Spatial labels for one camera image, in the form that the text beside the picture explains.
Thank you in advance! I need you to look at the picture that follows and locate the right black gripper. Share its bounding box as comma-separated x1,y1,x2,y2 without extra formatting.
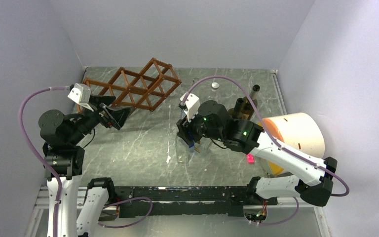
176,106,225,145

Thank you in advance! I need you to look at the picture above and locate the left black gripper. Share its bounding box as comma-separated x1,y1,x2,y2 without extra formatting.
68,93,133,143

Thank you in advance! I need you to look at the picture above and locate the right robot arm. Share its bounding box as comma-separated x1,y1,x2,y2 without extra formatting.
177,99,338,207

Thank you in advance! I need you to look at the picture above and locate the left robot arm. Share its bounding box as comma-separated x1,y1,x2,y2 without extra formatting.
38,96,134,237

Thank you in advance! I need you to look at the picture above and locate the dark green wine bottle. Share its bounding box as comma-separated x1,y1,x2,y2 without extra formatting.
228,98,244,119

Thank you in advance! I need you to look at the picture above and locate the brown wooden wine rack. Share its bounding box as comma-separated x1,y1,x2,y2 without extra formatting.
82,58,182,112

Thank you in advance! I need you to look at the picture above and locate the clear bottle with silver cap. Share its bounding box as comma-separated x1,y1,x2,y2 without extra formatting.
208,81,221,101

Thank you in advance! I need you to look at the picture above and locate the olive wine bottle black top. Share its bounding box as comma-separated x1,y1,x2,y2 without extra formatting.
241,84,261,120

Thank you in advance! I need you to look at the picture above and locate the pink plastic piece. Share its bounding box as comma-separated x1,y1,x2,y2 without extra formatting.
246,154,255,164

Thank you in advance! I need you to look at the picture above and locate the white cylinder with orange lid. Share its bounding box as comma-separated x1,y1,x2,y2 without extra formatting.
259,113,325,158

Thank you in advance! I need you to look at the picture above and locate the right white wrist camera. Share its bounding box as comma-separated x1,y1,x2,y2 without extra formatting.
180,93,200,122

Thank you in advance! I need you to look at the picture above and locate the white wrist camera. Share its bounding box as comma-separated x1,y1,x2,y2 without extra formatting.
180,93,200,122
68,83,94,111

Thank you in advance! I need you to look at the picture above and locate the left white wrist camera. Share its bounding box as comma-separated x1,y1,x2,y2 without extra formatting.
68,83,94,111

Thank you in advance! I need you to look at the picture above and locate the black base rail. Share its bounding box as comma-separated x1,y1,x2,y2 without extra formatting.
87,178,277,218

